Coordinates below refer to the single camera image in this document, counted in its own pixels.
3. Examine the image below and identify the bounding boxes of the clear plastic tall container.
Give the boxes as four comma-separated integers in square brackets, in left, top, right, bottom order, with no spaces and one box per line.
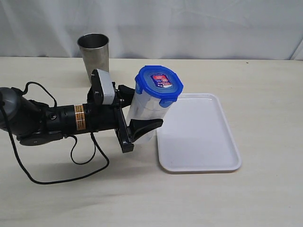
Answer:
[126,91,175,144]

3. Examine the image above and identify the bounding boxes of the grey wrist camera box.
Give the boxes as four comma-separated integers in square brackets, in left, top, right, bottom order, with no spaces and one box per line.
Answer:
[97,69,115,105]

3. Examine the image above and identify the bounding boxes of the white plastic tray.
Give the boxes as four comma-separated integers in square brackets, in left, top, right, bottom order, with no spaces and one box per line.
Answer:
[157,93,242,174]

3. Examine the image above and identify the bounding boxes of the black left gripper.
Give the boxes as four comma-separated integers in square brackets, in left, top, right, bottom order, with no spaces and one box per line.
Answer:
[85,70,163,153]

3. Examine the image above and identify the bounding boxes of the white backdrop curtain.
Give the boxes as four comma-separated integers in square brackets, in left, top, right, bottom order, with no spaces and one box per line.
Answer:
[0,0,303,60]

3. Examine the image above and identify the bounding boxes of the black cable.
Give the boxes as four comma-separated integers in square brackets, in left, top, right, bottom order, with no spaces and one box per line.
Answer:
[0,82,110,184]

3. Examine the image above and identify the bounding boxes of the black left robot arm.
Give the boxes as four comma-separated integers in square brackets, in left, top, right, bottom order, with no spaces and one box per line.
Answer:
[0,69,163,153]

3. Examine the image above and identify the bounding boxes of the blue plastic lid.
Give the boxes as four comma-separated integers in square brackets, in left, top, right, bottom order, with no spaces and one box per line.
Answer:
[135,65,184,108]

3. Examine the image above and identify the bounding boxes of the stainless steel cup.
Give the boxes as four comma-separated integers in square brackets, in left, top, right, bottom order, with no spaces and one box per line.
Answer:
[77,33,109,82]

